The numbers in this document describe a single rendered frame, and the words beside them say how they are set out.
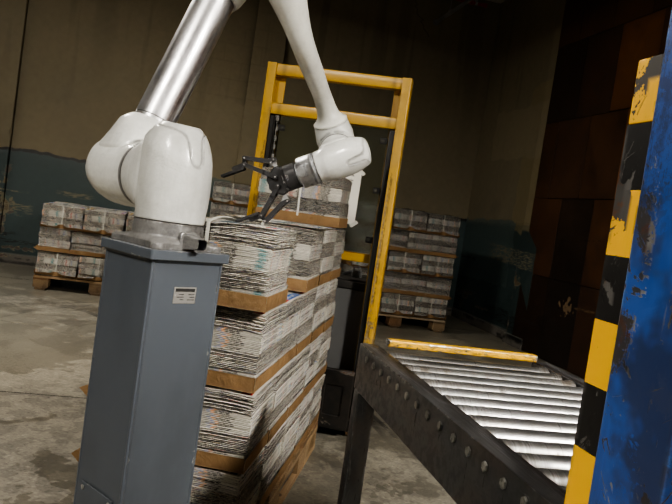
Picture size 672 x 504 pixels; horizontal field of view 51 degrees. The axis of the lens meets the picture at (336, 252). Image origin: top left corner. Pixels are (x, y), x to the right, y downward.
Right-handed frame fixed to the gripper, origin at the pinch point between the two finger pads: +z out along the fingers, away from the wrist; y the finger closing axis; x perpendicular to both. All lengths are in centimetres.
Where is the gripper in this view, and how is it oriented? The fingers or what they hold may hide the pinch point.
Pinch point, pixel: (233, 197)
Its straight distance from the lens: 207.9
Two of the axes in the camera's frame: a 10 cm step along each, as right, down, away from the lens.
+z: -9.4, 3.1, 1.5
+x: 1.4, -0.3, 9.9
